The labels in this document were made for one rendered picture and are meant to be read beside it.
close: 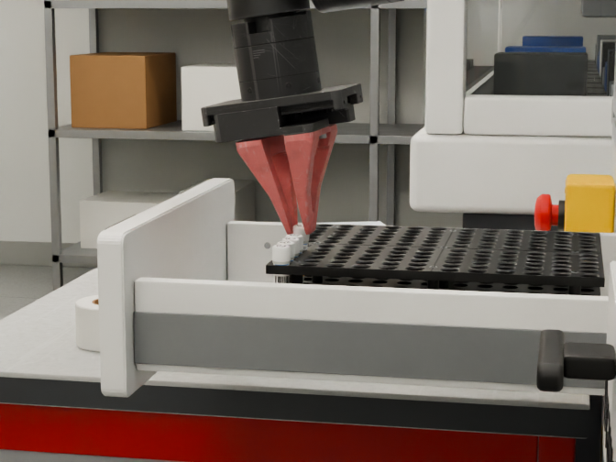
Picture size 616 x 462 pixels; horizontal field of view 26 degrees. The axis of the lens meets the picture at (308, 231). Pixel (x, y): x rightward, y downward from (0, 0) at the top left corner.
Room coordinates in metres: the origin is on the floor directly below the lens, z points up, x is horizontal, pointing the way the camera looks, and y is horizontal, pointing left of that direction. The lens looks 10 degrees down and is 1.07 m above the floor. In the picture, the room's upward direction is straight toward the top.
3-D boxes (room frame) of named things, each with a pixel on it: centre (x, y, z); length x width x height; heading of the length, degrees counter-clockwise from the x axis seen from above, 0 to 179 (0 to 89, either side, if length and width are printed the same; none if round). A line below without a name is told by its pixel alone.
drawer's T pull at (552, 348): (0.62, -0.13, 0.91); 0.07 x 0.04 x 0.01; 169
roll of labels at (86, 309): (1.21, 0.18, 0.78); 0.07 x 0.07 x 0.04
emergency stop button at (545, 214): (1.25, -0.23, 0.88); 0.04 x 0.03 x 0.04; 169
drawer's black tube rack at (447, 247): (0.94, -0.10, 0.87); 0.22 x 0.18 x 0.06; 79
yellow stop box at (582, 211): (1.25, -0.26, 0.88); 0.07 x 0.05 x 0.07; 169
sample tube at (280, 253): (0.88, 0.02, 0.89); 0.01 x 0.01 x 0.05
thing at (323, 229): (0.96, 0.00, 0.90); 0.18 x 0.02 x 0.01; 169
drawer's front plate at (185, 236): (0.98, 0.10, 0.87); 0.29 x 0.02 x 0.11; 169
